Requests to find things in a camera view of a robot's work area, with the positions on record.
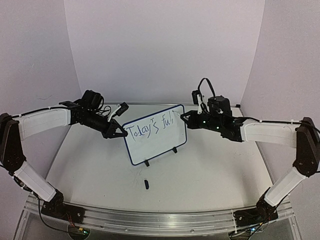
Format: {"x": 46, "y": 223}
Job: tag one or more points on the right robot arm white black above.
{"x": 302, "y": 136}

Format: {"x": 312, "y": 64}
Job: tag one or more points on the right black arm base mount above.
{"x": 252, "y": 216}

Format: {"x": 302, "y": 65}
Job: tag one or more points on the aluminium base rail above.
{"x": 102, "y": 223}

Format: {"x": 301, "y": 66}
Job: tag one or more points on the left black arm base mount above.
{"x": 57, "y": 209}

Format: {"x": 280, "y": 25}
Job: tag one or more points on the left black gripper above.
{"x": 106, "y": 134}

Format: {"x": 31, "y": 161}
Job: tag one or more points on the right black whiteboard foot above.
{"x": 175, "y": 150}

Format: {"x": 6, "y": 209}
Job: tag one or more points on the dark blue marker cap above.
{"x": 146, "y": 183}

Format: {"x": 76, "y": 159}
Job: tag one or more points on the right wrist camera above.
{"x": 197, "y": 100}

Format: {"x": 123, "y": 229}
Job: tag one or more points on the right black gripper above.
{"x": 190, "y": 120}

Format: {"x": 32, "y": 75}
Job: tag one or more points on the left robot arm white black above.
{"x": 14, "y": 129}

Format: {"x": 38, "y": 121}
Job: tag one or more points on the blue framed whiteboard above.
{"x": 155, "y": 134}

